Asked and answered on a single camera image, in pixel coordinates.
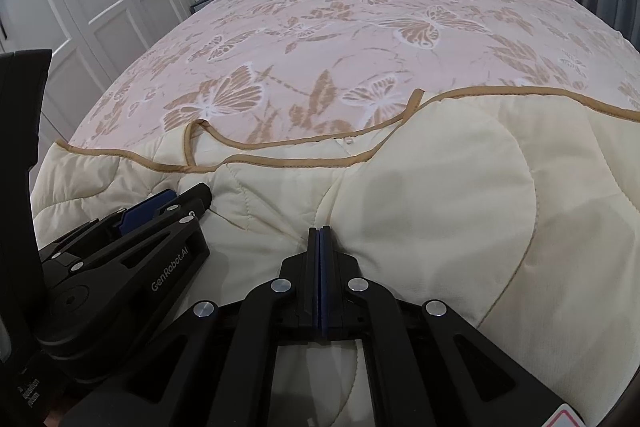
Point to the pink butterfly print quilt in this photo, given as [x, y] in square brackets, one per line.
[350, 32]

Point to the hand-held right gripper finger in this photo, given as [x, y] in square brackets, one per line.
[325, 272]
[314, 272]

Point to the cream quilted jacket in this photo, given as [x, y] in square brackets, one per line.
[450, 232]

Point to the grey nightstand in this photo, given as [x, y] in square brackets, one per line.
[205, 3]

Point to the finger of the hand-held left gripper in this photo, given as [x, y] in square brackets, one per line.
[145, 209]
[192, 199]

